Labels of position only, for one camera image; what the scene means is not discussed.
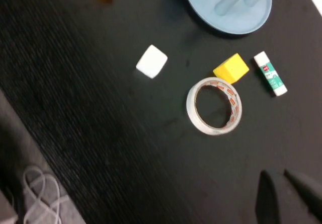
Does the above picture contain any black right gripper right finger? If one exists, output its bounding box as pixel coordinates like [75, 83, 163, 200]
[284, 168, 322, 217]

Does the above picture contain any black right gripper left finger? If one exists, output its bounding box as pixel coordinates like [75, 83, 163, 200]
[255, 170, 284, 224]

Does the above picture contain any blue cup stand with pegs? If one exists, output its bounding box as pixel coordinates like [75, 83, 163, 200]
[182, 0, 280, 35]

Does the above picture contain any white tape roll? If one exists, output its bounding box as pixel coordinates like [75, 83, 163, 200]
[186, 77, 243, 136]

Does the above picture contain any white green glue stick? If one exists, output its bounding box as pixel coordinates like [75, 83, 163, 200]
[253, 51, 288, 97]

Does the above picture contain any yellow cube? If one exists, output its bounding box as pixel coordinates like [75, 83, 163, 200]
[212, 53, 250, 85]

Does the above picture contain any white cube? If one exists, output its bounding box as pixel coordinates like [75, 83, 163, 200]
[135, 44, 169, 79]

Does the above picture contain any white cable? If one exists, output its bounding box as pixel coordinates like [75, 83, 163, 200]
[22, 165, 62, 224]

